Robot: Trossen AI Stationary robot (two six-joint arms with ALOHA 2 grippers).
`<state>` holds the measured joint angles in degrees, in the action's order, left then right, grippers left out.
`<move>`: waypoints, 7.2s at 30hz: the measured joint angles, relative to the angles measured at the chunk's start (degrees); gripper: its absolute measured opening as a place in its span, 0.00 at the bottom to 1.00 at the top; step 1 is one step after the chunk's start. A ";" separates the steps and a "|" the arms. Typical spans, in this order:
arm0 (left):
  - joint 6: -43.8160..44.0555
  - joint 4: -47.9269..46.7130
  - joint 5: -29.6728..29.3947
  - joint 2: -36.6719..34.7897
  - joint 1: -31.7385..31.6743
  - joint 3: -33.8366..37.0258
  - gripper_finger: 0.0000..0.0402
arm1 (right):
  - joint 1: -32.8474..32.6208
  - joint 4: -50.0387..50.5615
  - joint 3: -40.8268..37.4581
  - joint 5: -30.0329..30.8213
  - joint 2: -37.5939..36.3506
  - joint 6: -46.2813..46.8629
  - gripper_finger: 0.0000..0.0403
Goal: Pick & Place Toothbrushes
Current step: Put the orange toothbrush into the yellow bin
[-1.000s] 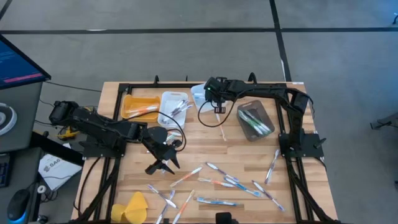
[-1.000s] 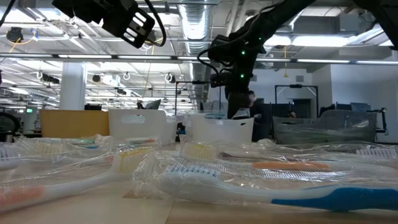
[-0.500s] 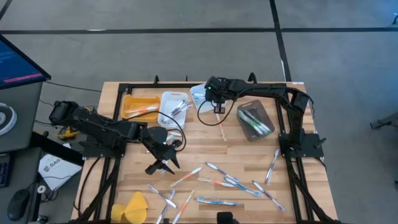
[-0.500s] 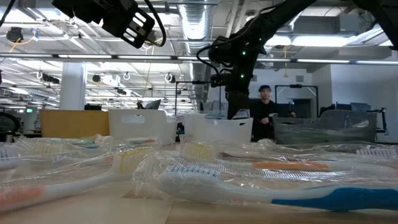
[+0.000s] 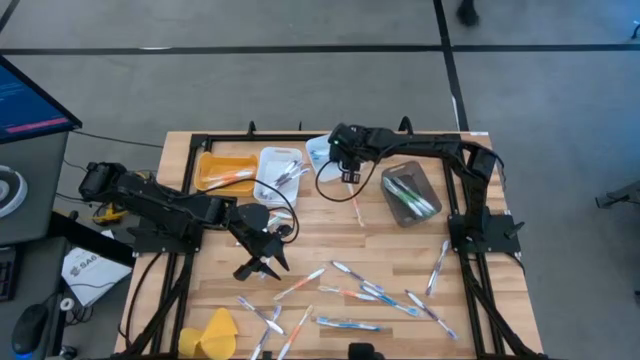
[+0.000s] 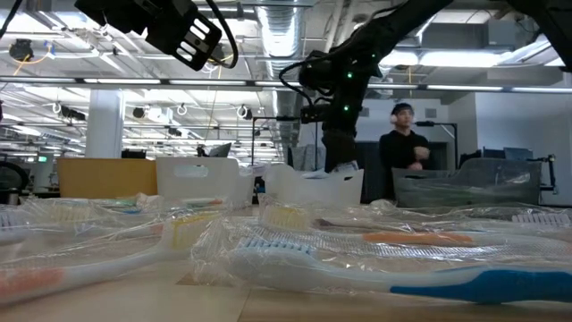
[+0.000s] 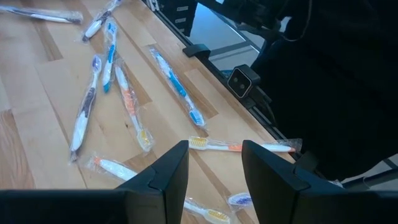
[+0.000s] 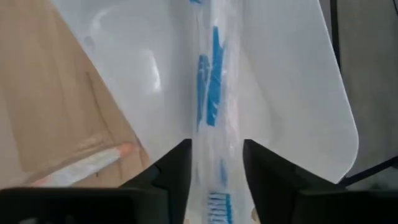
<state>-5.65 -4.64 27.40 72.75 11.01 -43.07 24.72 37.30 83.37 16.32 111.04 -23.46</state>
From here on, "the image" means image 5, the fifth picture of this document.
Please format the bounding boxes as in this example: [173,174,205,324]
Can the grey desk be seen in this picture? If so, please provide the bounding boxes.
[0,130,70,247]

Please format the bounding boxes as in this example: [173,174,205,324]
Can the white round device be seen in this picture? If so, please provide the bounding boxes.
[0,164,29,220]

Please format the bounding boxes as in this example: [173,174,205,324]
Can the black floor cable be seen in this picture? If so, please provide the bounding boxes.
[69,129,164,149]

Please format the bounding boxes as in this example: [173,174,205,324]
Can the narrow white plastic bin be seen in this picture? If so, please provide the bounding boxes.
[252,145,304,210]

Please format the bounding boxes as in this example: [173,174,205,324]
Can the yellow cable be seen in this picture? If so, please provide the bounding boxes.
[92,171,151,226]

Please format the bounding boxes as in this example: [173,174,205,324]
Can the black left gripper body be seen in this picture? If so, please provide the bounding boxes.
[233,222,294,281]

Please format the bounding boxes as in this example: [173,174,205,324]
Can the black rounded device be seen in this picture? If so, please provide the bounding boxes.
[348,342,386,360]

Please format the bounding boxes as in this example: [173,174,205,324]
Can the computer monitor with blue screen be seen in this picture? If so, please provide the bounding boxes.
[0,54,84,146]

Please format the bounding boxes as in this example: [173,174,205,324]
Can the black keyboard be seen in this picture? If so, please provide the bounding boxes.
[0,246,19,304]

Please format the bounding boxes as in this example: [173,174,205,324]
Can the black computer mouse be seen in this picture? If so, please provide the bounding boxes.
[10,303,51,357]

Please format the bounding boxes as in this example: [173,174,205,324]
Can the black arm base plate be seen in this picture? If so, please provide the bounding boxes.
[448,213,526,255]
[130,213,206,255]

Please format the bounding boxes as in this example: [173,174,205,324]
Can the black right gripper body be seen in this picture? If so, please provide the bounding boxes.
[327,123,384,185]

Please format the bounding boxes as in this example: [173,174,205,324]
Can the brown plastic bin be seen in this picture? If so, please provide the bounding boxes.
[380,160,444,229]

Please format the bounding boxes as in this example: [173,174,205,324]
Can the person's foot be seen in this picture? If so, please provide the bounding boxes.
[455,0,481,27]

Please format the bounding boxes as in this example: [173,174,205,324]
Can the yellow plastic bin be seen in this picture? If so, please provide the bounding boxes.
[193,151,260,198]

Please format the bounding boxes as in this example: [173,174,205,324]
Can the yellow folded cloth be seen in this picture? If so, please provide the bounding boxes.
[178,307,239,360]

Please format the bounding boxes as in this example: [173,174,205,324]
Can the white box on floor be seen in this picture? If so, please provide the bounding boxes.
[61,246,134,307]

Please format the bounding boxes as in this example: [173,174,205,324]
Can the black desk support beam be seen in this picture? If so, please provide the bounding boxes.
[47,212,136,267]

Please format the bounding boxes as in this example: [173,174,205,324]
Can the purple toothbrush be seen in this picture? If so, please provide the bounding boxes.
[277,165,311,187]
[426,239,451,297]
[331,260,385,293]
[273,158,300,189]
[272,162,304,191]
[250,304,283,360]
[406,290,459,341]
[236,295,287,336]

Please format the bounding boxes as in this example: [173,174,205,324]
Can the black camera cable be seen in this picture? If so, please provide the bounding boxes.
[199,177,301,246]
[314,142,401,204]

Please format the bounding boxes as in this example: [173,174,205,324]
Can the wide white plastic bin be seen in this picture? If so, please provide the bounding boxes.
[305,133,346,184]

